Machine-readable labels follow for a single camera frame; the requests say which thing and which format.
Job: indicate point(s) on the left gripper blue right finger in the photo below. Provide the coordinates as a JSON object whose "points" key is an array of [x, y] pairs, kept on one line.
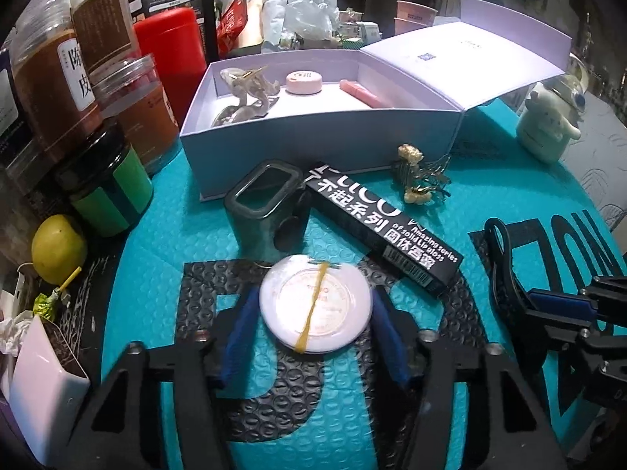
{"points": [[390, 344]]}

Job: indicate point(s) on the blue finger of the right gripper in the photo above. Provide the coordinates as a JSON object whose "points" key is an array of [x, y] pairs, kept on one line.
{"points": [[565, 305]]}

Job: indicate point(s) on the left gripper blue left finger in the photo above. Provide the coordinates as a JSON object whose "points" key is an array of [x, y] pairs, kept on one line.
{"points": [[238, 326]]}

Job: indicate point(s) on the round white compact case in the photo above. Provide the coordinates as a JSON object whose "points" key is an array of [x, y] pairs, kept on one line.
{"points": [[313, 306]]}

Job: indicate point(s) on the black lip gloss box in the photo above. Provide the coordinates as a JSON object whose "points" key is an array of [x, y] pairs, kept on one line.
{"points": [[384, 229]]}

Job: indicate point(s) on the dark green square tin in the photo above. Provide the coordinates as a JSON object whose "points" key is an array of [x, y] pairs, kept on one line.
{"points": [[268, 211]]}

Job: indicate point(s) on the gold flower hair claw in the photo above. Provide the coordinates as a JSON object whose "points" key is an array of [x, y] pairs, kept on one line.
{"points": [[423, 181]]}

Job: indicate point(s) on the black curved hair clip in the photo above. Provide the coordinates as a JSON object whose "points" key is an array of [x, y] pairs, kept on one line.
{"points": [[508, 298]]}

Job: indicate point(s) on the teal bubble mailer mat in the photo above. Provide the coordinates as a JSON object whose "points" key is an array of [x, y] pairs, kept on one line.
{"points": [[179, 268]]}

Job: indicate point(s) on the white square planter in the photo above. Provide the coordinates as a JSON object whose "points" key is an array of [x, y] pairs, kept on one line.
{"points": [[48, 388]]}

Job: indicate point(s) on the green labelled dark jar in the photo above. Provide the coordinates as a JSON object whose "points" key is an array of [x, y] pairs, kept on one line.
{"points": [[105, 180]]}

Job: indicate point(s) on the yellow lemon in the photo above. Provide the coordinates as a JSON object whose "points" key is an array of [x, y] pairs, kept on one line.
{"points": [[57, 250]]}

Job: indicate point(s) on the lilac gift box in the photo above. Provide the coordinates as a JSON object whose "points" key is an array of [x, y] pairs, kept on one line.
{"points": [[431, 77]]}

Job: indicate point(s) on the beige hair claw clip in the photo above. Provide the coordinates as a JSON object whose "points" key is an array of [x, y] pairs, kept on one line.
{"points": [[255, 95]]}

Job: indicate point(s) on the pink lipstick tube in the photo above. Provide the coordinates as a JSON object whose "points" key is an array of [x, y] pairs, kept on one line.
{"points": [[363, 94]]}

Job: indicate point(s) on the small pink round jar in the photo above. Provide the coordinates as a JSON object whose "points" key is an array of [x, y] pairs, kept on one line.
{"points": [[304, 82]]}

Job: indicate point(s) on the short orange spice jar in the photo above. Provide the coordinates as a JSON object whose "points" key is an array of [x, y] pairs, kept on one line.
{"points": [[133, 94]]}

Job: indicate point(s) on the red cylindrical canister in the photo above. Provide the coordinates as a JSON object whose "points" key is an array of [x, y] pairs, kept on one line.
{"points": [[174, 40]]}

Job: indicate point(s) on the jar with white label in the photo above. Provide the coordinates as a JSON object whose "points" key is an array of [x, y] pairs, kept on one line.
{"points": [[51, 79]]}

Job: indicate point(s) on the red snack packet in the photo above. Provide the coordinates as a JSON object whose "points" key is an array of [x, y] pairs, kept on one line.
{"points": [[231, 24]]}

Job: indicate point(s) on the pink paper cups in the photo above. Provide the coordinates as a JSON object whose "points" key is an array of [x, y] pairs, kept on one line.
{"points": [[413, 16]]}

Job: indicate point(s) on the clear plastic bag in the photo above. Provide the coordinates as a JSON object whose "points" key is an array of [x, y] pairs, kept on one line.
{"points": [[312, 19]]}

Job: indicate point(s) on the tall brown spice jar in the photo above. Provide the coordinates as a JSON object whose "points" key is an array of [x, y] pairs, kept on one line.
{"points": [[105, 32]]}

